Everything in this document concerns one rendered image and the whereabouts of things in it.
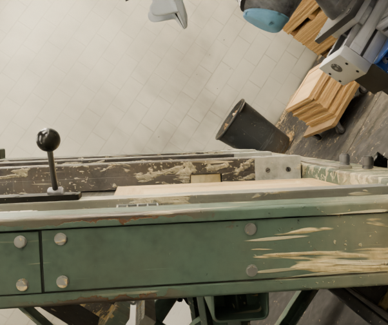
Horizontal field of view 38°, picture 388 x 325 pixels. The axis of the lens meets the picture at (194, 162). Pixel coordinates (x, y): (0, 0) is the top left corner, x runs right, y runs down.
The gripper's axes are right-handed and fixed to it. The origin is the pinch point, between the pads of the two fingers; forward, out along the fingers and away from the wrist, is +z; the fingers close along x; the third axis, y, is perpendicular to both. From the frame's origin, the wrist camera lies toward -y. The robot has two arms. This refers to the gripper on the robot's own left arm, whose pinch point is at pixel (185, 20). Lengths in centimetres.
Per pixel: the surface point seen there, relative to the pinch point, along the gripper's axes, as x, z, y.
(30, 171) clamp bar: -52, 5, 39
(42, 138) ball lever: 7.9, 8.5, 32.0
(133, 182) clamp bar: -50, 20, 18
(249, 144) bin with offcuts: -452, 37, -141
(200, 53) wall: -560, -86, -176
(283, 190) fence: 5.3, 34.5, 1.1
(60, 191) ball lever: 0.9, 16.4, 33.5
